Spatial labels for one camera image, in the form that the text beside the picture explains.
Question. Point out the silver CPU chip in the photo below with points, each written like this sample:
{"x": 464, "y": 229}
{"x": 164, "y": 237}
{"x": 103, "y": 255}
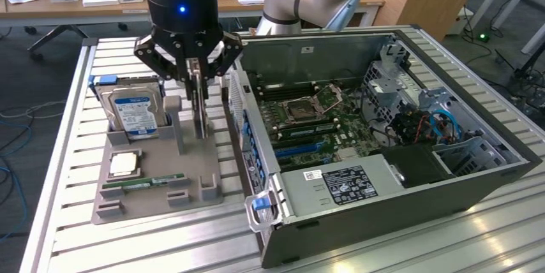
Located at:
{"x": 122, "y": 164}

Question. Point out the green RAM stick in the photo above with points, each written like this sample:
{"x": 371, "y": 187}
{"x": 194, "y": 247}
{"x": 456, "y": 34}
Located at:
{"x": 306, "y": 130}
{"x": 144, "y": 182}

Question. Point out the graphics card with metal bracket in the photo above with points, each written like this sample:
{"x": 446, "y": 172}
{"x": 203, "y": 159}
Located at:
{"x": 198, "y": 116}

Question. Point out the silver disk bay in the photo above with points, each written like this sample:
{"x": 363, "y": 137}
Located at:
{"x": 384, "y": 88}
{"x": 468, "y": 158}

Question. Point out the grey parts rack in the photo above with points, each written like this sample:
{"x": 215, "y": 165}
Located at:
{"x": 170, "y": 164}

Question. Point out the hard disk with blue caddy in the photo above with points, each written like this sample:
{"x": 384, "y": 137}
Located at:
{"x": 132, "y": 116}

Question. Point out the white table leg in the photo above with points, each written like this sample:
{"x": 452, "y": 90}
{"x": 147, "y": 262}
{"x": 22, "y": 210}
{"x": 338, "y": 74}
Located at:
{"x": 532, "y": 43}

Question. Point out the black device with green light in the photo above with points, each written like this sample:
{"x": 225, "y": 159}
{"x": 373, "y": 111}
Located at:
{"x": 482, "y": 37}

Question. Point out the blue case latch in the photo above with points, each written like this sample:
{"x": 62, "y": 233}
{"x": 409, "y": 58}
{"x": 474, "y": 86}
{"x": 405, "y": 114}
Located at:
{"x": 261, "y": 205}

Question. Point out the black plastic shroud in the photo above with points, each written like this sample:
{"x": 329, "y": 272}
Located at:
{"x": 420, "y": 166}

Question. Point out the grey open PC case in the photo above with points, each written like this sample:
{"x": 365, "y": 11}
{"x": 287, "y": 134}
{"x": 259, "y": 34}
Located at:
{"x": 384, "y": 222}

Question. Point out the black chair base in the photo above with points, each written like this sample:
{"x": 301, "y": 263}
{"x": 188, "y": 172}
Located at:
{"x": 47, "y": 38}

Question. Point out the grey power supply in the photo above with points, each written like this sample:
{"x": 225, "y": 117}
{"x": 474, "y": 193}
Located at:
{"x": 306, "y": 196}

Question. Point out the metal socket cover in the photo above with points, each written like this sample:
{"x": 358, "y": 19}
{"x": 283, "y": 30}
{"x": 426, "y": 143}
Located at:
{"x": 330, "y": 97}

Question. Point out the CPU socket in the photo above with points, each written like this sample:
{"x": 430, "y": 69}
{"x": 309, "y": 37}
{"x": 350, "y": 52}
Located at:
{"x": 302, "y": 110}

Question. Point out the silver chipset heat sink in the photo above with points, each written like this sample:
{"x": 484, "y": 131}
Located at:
{"x": 347, "y": 154}

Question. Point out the white box with red button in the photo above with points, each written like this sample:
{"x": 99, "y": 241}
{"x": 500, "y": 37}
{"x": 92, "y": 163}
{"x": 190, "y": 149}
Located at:
{"x": 460, "y": 27}

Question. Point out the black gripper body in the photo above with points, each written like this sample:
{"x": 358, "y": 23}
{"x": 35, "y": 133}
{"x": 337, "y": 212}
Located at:
{"x": 170, "y": 14}

